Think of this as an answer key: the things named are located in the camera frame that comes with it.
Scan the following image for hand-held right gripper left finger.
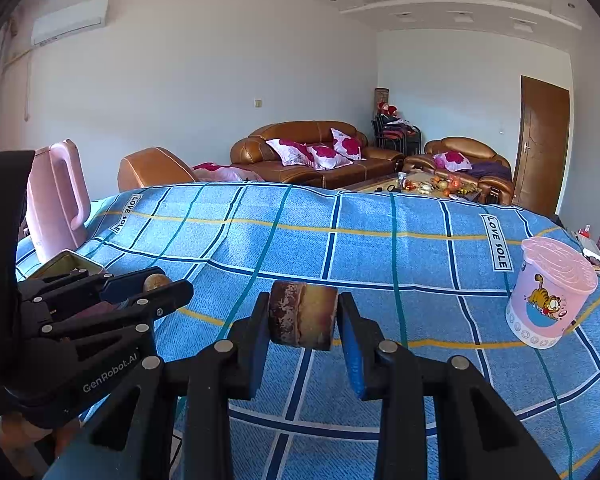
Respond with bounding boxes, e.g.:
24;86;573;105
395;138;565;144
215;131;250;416
82;292;272;480

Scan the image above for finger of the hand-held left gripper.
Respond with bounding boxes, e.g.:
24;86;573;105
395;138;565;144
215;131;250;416
39;279;195;345
17;266;154;312

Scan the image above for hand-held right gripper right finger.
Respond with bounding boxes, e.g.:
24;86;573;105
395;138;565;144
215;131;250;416
336;291;561;480

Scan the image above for pink tin box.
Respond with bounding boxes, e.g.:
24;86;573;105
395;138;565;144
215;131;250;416
27;250;106;281

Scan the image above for brown cake roll slice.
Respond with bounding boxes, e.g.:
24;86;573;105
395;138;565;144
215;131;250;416
269;281;339;352

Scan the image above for person's left hand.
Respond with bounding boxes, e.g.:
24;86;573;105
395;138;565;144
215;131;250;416
0;412;83;461

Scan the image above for blue plaid tablecloth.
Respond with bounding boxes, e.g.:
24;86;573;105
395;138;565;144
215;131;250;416
15;182;600;480

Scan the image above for pink electric kettle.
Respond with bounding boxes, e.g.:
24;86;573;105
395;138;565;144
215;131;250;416
24;139;91;263

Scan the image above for brown leather chaise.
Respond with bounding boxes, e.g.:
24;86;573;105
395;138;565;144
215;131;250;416
117;146;201;192

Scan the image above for pink blanket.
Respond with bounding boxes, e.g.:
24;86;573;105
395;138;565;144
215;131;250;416
192;161;266;183

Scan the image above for brown leather sofa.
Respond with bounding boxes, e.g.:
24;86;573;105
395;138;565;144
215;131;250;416
230;120;406;189

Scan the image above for cluttered coffee table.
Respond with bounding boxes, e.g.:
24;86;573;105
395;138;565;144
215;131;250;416
342;170;483;203

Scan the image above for white pillow magenta flowers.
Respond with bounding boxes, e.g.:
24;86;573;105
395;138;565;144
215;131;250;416
306;144;353;171
330;127;367;161
432;151;473;172
265;138;315;166

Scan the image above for pink cartoon plastic bucket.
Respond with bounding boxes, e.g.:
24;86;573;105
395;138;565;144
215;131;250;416
505;237;599;348

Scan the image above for stacked dark chairs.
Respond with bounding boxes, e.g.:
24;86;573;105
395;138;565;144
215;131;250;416
372;112;422;156

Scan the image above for light curtain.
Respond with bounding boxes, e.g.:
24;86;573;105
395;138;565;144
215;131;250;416
0;15;31;152

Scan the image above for purple cloth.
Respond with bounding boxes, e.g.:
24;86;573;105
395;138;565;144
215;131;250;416
467;162;512;181

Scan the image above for brown leather armchair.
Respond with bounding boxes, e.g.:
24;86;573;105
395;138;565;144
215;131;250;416
402;136;513;205

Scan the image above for cluttered television cabinet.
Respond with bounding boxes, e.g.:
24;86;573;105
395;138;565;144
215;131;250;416
575;225;600;291

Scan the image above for brown wooden door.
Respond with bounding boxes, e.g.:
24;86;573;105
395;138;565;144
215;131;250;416
511;75;571;213

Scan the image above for white wall air conditioner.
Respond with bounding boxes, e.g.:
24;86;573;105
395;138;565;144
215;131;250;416
30;0;109;47

